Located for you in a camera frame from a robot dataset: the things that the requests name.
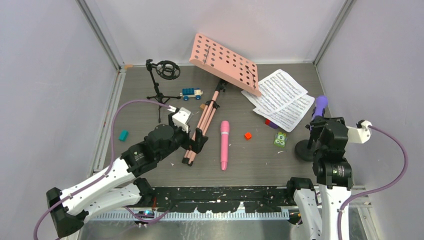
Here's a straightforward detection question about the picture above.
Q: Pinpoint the teal block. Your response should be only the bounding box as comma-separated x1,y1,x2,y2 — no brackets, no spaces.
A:
118,130,129,142

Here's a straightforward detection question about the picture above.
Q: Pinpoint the black tripod shock mount stand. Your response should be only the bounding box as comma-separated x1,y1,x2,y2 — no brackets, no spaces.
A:
145,58,182,124

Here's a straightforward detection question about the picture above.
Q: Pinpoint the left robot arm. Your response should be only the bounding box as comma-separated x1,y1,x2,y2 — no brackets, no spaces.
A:
46,124,209,238

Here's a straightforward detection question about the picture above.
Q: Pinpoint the blue white toy car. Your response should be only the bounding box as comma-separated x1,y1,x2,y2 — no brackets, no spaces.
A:
179,88,203,101

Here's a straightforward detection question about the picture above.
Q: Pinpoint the sheet music page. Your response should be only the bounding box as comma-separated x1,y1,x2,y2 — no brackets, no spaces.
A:
241,69,308,114
253,94,315,133

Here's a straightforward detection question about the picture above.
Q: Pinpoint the red purple brick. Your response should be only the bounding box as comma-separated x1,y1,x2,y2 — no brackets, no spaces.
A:
265,119,279,129

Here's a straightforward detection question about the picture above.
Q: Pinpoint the slotted cable duct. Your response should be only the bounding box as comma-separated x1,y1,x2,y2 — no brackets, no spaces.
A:
92,209,290,222

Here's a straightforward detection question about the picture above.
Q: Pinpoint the black round base mic stand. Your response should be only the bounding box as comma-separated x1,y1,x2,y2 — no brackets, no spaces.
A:
294,120,319,162

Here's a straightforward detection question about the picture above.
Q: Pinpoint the pink microphone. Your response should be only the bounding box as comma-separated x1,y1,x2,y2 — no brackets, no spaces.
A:
220,120,230,171

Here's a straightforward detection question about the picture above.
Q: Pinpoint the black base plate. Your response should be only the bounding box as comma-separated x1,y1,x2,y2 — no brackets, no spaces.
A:
131,185,297,214

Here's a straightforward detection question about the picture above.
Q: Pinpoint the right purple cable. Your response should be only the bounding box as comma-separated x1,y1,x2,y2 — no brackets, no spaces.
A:
337,125,409,240

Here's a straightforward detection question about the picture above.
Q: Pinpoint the pink music stand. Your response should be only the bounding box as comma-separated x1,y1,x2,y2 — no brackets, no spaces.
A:
181,33,263,167

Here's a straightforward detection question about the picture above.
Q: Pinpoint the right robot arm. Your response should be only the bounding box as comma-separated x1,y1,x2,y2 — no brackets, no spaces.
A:
285,116,353,240

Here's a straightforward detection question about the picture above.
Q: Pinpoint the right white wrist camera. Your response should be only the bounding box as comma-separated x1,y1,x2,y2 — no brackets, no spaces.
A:
347,120,372,144

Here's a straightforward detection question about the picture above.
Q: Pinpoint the green owl number tile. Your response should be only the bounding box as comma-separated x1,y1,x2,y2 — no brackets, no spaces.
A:
273,132,287,148

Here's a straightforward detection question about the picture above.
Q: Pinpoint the purple cable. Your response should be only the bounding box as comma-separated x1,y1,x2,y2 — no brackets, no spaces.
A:
337,125,409,240
33,99,176,240

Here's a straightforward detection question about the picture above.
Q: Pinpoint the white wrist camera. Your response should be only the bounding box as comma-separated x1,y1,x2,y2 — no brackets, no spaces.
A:
347,120,372,144
167,105,193,133

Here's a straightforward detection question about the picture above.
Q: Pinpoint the small red cube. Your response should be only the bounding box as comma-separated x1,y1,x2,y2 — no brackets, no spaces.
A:
244,132,253,141

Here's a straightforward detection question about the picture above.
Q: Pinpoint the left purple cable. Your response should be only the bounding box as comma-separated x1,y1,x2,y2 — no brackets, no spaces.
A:
33,99,176,240

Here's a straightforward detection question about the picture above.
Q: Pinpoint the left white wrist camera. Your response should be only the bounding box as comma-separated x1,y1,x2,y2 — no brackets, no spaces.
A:
167,105,193,133

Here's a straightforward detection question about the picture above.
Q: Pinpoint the purple microphone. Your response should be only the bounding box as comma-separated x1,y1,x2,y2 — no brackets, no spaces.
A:
311,95,328,121

